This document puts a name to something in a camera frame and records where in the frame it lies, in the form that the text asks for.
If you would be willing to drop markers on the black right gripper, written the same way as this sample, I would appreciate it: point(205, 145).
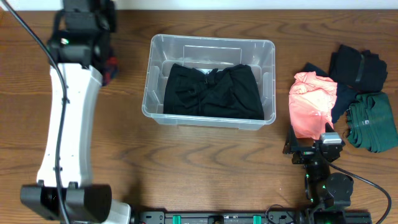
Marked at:
point(293, 145)

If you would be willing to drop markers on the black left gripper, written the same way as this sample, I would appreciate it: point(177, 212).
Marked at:
point(109, 69)

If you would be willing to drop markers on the red navy plaid shirt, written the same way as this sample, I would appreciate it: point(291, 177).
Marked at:
point(110, 70)

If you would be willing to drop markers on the pink garment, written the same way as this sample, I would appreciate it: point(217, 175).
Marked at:
point(311, 99)

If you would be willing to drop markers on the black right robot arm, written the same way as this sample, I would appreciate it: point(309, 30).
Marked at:
point(330, 193)

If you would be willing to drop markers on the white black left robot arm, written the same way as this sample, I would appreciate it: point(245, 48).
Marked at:
point(81, 62)

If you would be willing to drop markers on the navy folded garment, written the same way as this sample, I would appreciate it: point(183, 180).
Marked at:
point(345, 94)

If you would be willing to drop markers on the dark green folded garment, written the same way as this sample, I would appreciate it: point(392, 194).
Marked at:
point(371, 123)

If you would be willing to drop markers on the black garment with band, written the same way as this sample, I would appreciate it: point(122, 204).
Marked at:
point(363, 71)

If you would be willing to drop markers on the clear plastic storage bin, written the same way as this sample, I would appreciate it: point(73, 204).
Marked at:
point(205, 54)

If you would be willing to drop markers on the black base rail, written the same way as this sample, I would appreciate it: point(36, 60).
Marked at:
point(271, 216)

